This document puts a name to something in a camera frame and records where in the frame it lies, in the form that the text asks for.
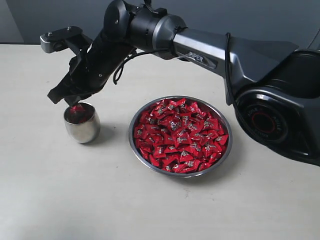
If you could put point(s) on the red candy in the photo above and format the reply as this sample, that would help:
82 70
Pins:
76 109

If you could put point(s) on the stainless steel bowl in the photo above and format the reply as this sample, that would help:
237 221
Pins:
226 140

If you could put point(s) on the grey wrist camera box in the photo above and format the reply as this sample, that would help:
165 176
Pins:
71 37

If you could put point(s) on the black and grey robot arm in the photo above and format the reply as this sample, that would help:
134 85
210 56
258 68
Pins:
273 86

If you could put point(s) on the pile of red wrapped candies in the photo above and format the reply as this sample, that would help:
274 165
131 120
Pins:
181 136

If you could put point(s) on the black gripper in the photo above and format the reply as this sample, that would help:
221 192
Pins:
89 72

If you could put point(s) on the stainless steel cup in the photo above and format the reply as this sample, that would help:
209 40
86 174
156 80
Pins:
85 132

